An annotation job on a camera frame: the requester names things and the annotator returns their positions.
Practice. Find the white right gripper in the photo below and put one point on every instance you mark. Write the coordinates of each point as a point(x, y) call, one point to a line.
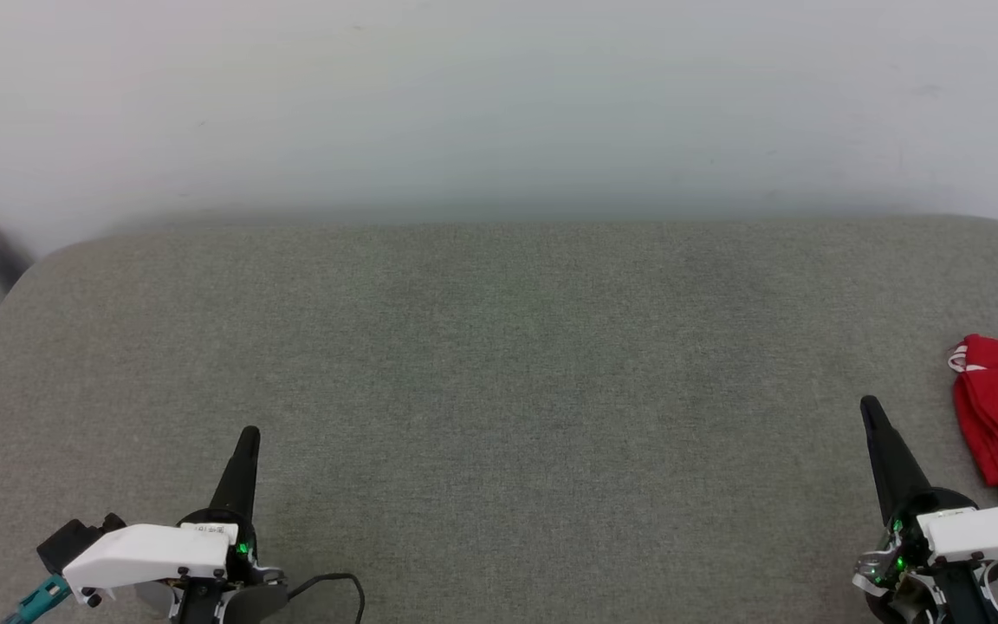
point(993, 533)

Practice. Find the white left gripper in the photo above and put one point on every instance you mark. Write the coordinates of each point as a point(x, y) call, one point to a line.
point(144, 550)

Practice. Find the grey fabric sofa seat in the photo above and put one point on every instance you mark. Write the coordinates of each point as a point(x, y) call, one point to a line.
point(499, 390)

